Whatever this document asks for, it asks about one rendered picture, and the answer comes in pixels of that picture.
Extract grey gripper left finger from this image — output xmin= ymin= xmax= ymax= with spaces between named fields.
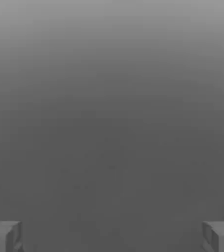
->
xmin=0 ymin=220 xmax=24 ymax=252

